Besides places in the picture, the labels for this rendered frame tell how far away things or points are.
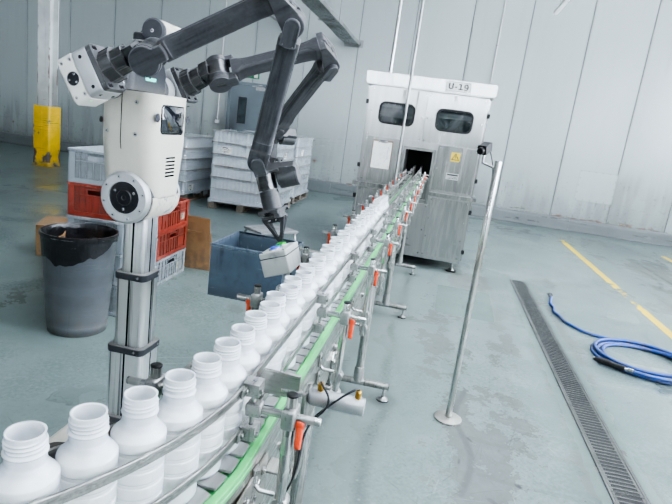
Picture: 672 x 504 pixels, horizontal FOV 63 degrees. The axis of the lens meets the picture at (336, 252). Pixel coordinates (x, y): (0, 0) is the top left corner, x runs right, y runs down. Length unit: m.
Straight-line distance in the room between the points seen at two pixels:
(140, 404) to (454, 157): 5.79
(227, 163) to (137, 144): 6.73
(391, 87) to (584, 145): 6.45
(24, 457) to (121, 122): 1.25
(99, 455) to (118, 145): 1.22
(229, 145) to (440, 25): 5.47
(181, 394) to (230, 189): 7.77
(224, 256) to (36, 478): 1.73
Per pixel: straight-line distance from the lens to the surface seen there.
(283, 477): 0.85
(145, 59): 1.53
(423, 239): 6.38
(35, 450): 0.61
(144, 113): 1.70
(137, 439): 0.66
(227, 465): 0.84
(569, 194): 12.10
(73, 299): 3.66
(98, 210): 3.97
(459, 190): 6.30
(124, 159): 1.74
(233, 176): 8.40
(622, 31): 12.37
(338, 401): 0.88
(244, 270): 2.25
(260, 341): 0.90
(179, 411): 0.70
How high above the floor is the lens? 1.48
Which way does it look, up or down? 13 degrees down
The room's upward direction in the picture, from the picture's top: 8 degrees clockwise
